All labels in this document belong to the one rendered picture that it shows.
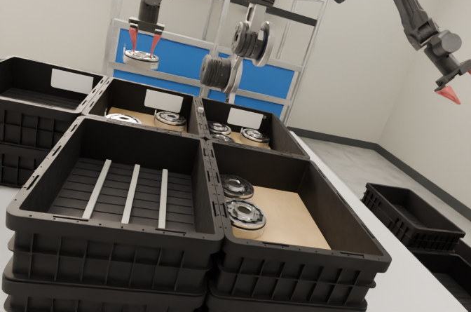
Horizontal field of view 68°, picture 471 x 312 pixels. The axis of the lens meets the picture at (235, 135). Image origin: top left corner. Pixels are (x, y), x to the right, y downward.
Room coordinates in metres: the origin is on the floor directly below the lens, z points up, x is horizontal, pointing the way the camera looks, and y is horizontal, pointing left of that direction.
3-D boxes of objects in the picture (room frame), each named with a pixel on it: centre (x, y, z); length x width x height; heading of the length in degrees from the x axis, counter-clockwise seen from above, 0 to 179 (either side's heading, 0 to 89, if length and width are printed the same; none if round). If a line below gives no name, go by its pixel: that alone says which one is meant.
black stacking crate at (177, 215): (0.60, 0.16, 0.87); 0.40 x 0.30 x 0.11; 15
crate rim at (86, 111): (0.98, 0.27, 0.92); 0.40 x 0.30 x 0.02; 15
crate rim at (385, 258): (0.67, -0.13, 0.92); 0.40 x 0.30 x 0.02; 15
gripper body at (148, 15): (1.07, 0.35, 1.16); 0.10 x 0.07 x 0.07; 104
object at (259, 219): (0.65, -0.06, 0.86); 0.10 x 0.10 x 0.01
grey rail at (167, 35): (3.01, 0.37, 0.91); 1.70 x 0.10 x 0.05; 109
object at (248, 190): (0.76, -0.03, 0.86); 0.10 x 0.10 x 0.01
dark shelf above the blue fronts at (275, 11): (3.28, 0.20, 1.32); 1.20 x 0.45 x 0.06; 109
